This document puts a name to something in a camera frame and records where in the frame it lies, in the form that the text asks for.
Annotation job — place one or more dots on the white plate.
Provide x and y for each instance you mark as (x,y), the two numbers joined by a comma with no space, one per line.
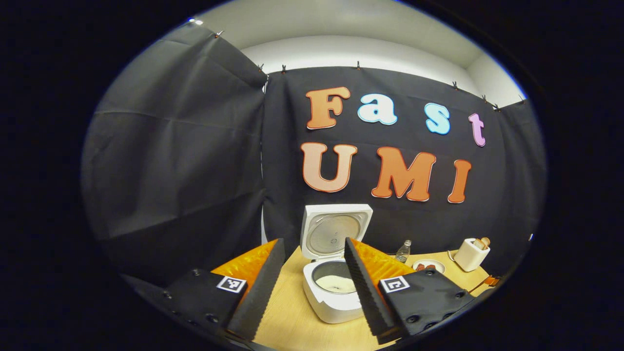
(436,265)

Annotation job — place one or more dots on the wooden spoon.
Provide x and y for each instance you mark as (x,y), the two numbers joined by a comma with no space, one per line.
(478,287)

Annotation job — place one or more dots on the white toaster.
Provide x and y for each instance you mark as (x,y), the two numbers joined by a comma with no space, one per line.
(469,256)

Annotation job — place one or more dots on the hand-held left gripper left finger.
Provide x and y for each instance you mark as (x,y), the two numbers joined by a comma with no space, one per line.
(261,292)

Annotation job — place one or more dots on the white rice cooker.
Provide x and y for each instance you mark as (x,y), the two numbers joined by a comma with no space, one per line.
(336,231)

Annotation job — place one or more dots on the clear plastic water bottle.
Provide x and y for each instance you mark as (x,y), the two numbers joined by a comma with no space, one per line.
(402,251)

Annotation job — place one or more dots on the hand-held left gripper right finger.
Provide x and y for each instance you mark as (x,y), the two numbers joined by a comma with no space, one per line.
(365,287)

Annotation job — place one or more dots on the black backdrop cloth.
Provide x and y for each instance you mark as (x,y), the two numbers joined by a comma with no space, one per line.
(170,161)

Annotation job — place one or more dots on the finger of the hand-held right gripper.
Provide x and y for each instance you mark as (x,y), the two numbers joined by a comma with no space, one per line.
(492,280)

